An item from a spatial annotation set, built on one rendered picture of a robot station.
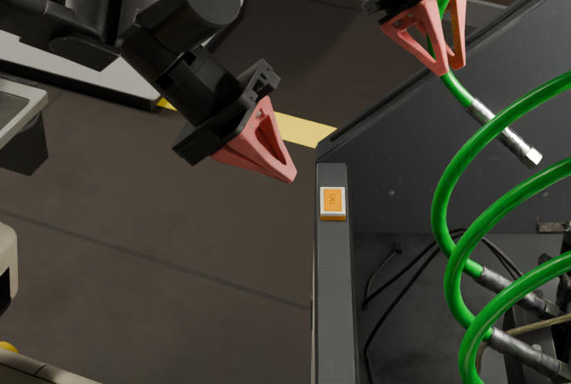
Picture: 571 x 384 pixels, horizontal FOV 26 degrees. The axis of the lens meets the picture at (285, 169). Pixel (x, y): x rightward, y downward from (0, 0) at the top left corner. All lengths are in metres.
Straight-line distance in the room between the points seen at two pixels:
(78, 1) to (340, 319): 0.52
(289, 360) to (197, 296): 0.28
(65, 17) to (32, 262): 1.90
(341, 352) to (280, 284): 1.44
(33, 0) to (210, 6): 0.14
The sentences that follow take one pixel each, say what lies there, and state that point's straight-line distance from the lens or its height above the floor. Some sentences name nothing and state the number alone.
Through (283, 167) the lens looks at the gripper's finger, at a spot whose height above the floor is 1.24.
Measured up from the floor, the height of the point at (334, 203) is 0.96.
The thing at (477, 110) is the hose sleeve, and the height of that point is 1.17.
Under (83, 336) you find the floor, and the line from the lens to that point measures 2.70.
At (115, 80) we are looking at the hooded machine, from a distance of 3.26.
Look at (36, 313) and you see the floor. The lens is 2.77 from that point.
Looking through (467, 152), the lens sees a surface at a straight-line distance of 1.08.
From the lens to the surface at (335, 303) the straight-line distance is 1.40.
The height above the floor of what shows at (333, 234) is 0.95.
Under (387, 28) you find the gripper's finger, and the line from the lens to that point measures 1.28.
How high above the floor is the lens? 1.94
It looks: 39 degrees down
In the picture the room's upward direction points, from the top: straight up
